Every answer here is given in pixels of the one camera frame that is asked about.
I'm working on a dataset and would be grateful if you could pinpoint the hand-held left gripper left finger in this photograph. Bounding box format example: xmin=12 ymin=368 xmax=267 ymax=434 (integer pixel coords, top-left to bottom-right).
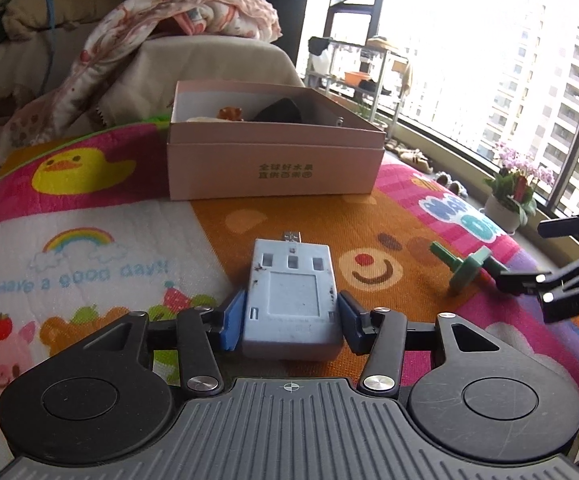
xmin=89 ymin=288 xmax=248 ymax=397

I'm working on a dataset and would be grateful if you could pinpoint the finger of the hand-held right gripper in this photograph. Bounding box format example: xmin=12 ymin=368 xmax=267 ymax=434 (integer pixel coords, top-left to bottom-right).
xmin=538 ymin=203 xmax=579 ymax=244
xmin=494 ymin=247 xmax=579 ymax=326

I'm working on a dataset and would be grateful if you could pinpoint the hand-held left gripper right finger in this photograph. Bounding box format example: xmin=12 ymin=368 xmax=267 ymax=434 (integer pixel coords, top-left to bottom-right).
xmin=338 ymin=292 xmax=500 ymax=397

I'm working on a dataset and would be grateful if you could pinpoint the light blue plastic block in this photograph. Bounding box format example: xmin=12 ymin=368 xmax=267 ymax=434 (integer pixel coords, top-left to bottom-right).
xmin=242 ymin=230 xmax=343 ymax=362

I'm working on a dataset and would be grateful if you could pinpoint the green plastic crank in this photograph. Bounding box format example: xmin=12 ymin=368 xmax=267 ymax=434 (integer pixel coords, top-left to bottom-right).
xmin=429 ymin=241 xmax=506 ymax=295

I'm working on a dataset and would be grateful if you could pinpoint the pink cardboard box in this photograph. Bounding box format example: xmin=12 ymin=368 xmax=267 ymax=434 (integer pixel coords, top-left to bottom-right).
xmin=166 ymin=80 xmax=387 ymax=202

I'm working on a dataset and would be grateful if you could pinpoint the pink orchid potted plant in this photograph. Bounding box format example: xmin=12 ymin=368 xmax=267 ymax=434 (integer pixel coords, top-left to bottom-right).
xmin=483 ymin=142 xmax=556 ymax=235

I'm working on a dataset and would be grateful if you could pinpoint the pair of grey slippers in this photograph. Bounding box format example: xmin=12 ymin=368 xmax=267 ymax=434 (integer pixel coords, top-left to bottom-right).
xmin=433 ymin=172 xmax=471 ymax=197

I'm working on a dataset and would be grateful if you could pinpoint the colourful cartoon play mat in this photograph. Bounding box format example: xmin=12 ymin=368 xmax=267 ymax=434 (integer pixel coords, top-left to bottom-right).
xmin=0 ymin=121 xmax=579 ymax=480

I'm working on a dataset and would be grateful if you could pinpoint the pair of beige shoes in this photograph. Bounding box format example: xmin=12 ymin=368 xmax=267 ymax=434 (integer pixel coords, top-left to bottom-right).
xmin=384 ymin=139 xmax=434 ymax=174

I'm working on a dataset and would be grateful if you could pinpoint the black object in box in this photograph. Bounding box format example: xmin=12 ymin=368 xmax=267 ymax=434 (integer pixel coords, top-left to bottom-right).
xmin=252 ymin=98 xmax=304 ymax=123

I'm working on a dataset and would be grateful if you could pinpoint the metal shelf rack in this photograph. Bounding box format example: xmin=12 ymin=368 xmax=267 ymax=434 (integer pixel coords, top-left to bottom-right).
xmin=303 ymin=35 xmax=413 ymax=128

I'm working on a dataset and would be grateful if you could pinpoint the beige sofa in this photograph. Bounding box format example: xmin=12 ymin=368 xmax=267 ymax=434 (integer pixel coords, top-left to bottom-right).
xmin=0 ymin=0 xmax=306 ymax=163

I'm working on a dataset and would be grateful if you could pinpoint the black white bag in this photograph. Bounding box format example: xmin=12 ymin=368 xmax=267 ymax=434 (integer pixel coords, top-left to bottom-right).
xmin=308 ymin=36 xmax=333 ymax=74

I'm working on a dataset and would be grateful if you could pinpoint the printed pink blanket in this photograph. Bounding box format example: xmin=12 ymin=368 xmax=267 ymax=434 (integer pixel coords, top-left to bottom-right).
xmin=0 ymin=0 xmax=283 ymax=172

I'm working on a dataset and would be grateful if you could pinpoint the beige pillow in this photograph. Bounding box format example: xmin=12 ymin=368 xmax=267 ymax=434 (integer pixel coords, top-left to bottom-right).
xmin=0 ymin=0 xmax=97 ymax=42

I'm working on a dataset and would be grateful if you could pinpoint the blue strap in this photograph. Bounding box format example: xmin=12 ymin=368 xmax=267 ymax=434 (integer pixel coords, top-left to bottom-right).
xmin=38 ymin=0 xmax=59 ymax=92

